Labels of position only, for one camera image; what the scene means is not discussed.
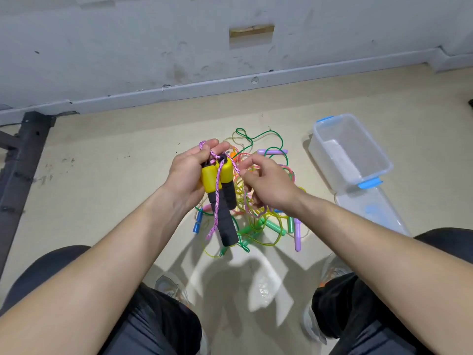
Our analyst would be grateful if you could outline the person's right hand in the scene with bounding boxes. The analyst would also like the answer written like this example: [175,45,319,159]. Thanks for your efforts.
[236,151,305,215]

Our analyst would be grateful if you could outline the person's left hand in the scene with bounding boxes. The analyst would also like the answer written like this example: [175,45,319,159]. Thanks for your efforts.
[163,139,232,216]

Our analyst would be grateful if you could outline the pile of colourful jump ropes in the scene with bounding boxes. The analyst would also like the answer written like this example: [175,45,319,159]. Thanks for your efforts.
[192,128,305,259]

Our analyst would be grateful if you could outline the pink rope with black-yellow handles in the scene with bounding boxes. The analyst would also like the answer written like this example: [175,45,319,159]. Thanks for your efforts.
[198,141,243,247]

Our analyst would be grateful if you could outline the clear storage box blue latches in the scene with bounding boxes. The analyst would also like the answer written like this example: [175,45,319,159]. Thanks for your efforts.
[307,113,395,195]

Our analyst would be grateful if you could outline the person's left forearm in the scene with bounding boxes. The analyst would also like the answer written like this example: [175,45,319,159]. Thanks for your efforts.
[0,184,197,355]

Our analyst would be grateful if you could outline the person's right forearm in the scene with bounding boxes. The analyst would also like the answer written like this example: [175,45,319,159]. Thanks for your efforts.
[290,190,473,355]

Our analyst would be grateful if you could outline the clear plastic box lid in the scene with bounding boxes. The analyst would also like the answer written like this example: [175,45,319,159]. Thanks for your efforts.
[334,187,412,237]

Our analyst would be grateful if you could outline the grey right shoe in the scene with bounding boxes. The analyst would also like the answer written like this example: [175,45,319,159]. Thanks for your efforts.
[302,255,356,345]

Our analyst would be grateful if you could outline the grey shoe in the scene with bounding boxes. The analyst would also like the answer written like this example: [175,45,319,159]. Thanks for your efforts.
[302,255,356,345]
[154,273,211,355]

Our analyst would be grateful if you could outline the grey left shoe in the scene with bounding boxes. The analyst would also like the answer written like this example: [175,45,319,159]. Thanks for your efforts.
[154,273,211,355]

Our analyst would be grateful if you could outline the black shorts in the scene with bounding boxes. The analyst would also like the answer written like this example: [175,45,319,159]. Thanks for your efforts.
[0,227,473,355]

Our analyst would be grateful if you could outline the small wooden wall block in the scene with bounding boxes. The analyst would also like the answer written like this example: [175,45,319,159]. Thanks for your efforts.
[228,24,276,38]

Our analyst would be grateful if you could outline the black metal rack frame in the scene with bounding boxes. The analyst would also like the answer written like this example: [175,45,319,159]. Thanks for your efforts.
[0,110,56,278]

